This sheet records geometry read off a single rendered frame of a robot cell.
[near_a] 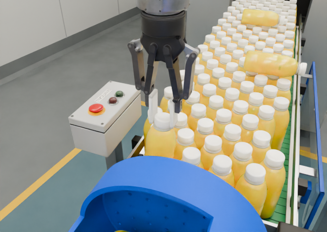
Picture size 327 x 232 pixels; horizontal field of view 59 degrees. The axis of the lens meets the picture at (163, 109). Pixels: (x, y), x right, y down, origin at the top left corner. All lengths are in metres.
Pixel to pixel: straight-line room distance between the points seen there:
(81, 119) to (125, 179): 0.35
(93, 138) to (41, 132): 1.90
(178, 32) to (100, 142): 0.36
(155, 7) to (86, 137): 0.40
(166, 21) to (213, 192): 0.27
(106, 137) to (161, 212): 0.29
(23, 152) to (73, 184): 0.55
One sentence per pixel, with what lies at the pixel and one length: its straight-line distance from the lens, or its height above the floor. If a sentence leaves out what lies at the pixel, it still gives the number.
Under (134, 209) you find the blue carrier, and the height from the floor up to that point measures 1.10.
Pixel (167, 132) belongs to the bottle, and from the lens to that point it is 0.61.
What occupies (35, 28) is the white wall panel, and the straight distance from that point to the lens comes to 3.76.
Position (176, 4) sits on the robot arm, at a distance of 0.47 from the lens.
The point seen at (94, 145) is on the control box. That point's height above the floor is 1.03.
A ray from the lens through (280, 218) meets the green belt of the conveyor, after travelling 0.80.
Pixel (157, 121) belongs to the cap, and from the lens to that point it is 0.60.
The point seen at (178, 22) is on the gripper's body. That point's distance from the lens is 0.49.
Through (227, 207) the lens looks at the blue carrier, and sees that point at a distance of 0.39.
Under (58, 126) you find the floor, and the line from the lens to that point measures 2.63.
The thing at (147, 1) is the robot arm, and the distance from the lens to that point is 0.47.
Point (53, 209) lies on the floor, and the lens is 2.00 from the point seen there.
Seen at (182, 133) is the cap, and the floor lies 1.08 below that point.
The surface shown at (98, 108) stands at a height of 1.11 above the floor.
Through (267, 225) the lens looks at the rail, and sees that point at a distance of 0.68.
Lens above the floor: 1.51
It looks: 34 degrees down
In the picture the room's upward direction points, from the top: straight up
